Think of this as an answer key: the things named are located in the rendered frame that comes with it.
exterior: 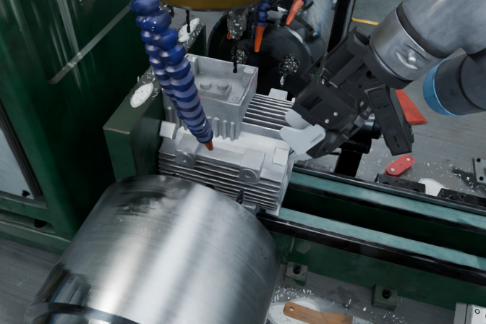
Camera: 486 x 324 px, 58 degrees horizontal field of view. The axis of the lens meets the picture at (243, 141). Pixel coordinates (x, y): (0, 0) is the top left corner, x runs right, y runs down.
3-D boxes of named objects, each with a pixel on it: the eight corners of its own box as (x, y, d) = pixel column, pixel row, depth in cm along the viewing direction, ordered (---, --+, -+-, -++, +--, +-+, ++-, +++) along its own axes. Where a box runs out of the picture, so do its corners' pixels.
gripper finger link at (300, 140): (265, 138, 63) (303, 102, 57) (296, 160, 64) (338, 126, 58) (259, 153, 61) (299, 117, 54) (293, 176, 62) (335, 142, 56)
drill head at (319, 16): (193, 124, 92) (187, 16, 75) (245, 30, 121) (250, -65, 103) (310, 150, 88) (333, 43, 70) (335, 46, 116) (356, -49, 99)
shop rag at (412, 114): (361, 92, 122) (361, 89, 121) (400, 87, 124) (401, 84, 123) (385, 128, 111) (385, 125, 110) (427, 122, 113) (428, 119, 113)
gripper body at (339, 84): (298, 77, 59) (360, 14, 50) (346, 113, 61) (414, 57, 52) (286, 113, 54) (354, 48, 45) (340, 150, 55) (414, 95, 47)
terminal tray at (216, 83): (164, 126, 68) (160, 90, 63) (189, 87, 76) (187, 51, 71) (237, 144, 66) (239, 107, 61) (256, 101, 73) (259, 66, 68)
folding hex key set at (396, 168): (404, 158, 104) (406, 152, 102) (415, 165, 102) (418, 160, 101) (380, 173, 100) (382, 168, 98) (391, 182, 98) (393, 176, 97)
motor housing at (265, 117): (162, 206, 76) (150, 126, 63) (200, 135, 89) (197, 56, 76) (273, 236, 72) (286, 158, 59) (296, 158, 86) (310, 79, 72)
